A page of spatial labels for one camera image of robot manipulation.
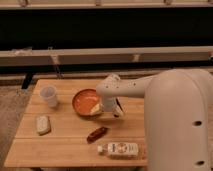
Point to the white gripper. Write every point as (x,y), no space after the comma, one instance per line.
(108,105)

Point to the dark red pepper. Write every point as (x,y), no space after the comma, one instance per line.
(98,133)

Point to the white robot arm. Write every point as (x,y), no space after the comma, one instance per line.
(176,109)

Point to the orange ceramic bowl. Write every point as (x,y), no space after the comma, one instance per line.
(84,101)

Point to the wooden table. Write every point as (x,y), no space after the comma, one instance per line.
(66,144)

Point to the white plastic bottle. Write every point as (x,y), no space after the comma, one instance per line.
(119,149)

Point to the clear plastic cup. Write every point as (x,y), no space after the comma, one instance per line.
(49,95)

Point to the beige sponge block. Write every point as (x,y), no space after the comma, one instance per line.
(43,125)

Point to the long grey bench rail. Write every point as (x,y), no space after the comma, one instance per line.
(104,55)

